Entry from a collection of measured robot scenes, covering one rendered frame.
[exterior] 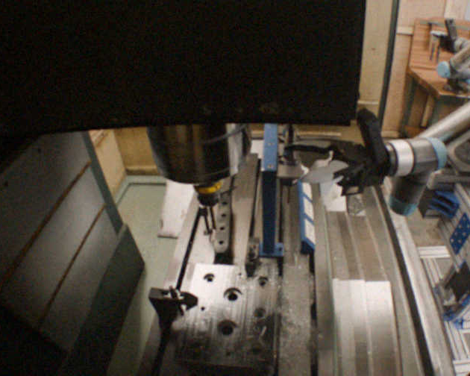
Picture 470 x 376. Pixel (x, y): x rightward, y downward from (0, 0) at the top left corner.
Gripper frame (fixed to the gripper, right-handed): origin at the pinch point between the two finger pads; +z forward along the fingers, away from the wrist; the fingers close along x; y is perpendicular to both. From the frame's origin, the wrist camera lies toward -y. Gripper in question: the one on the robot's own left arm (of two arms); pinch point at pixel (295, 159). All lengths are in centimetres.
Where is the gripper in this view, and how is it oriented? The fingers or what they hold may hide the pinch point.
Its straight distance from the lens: 54.4
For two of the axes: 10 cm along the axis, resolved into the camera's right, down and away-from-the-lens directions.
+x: -1.5, -6.1, 7.8
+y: 0.4, 7.8, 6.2
